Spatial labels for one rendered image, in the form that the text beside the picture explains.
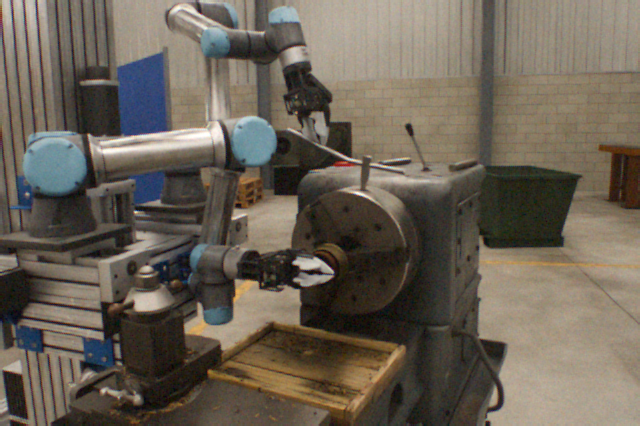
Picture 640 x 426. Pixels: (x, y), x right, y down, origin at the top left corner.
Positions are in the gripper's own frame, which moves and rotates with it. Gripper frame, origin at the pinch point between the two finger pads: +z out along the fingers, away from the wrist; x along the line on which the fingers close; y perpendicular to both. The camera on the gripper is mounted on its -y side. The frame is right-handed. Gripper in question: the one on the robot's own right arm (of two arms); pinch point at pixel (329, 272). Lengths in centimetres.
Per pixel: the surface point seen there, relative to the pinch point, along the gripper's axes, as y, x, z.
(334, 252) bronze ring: -4.2, 3.5, -0.8
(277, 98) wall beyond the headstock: -901, 99, -579
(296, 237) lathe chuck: -15.4, 3.2, -17.2
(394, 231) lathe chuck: -15.6, 6.9, 9.2
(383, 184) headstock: -32.8, 15.8, 0.1
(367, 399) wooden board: 14.6, -18.6, 14.8
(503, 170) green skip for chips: -605, -28, -44
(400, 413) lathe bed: -12.3, -36.9, 12.4
